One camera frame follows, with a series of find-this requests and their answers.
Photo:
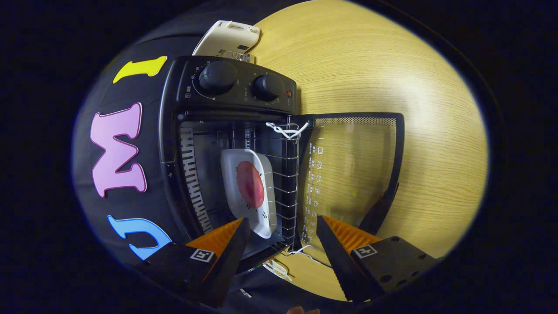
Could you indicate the black toaster oven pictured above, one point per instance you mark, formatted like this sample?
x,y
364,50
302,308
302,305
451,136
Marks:
x,y
174,100

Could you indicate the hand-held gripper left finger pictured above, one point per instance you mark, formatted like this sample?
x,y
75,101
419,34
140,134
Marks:
x,y
226,261

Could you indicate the white bread toaster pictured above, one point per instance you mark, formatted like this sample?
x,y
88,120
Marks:
x,y
222,37

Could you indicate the white square plate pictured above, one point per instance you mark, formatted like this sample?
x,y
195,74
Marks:
x,y
231,192

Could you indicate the silver clip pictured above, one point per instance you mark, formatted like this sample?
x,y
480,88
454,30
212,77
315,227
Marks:
x,y
245,293

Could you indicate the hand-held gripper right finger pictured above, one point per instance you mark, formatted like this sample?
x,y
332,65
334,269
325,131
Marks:
x,y
338,257

